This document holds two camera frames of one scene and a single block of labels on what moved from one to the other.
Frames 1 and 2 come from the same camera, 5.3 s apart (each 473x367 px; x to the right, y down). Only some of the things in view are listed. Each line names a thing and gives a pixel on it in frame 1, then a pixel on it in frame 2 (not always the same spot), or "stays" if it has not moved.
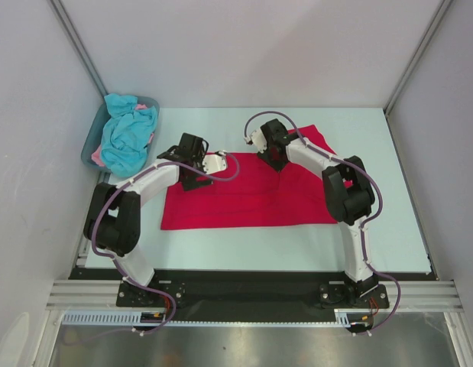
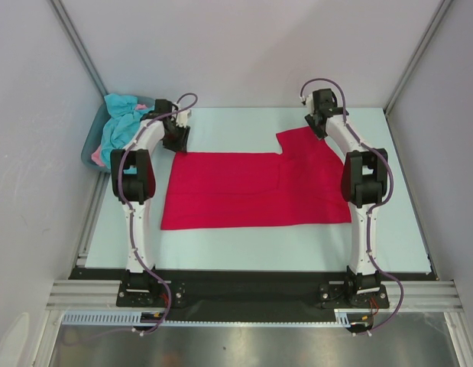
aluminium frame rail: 416,296 stays
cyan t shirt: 128,131 stays
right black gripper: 276,160 -> 318,128
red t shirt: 258,196 stays
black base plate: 302,297 stays
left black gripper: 190,183 -> 180,146
